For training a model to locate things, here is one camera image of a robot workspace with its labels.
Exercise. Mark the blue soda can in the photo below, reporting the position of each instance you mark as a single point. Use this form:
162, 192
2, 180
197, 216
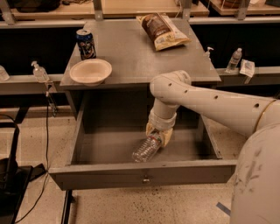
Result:
86, 44

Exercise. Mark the white paper bowl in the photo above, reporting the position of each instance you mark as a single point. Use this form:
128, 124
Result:
91, 72

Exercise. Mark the grey open top drawer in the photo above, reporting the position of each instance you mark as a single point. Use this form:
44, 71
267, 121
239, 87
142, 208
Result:
111, 125

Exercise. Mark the clear hand sanitizer pump bottle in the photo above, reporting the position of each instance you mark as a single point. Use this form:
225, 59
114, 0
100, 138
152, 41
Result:
39, 73

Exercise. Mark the white packet on right shelf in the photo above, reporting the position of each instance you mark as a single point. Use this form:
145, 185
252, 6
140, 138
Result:
247, 68

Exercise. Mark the brown and white chip bag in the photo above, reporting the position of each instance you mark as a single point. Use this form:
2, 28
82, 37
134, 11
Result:
162, 31

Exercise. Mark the clear plastic water bottle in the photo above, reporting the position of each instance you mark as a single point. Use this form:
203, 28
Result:
148, 148

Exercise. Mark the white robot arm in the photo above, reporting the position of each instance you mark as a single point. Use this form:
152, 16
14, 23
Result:
256, 196

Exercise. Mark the black stand base at left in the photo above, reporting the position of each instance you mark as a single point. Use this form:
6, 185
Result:
14, 179

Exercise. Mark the grey cabinet with counter top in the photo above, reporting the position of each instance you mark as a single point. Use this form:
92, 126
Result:
126, 46

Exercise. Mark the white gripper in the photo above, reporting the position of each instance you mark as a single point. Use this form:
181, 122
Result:
161, 123

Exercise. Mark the small pump bottle behind cabinet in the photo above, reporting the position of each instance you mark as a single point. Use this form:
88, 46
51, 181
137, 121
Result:
208, 52

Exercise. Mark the water bottle on right shelf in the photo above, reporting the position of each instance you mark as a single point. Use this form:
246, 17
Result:
233, 62

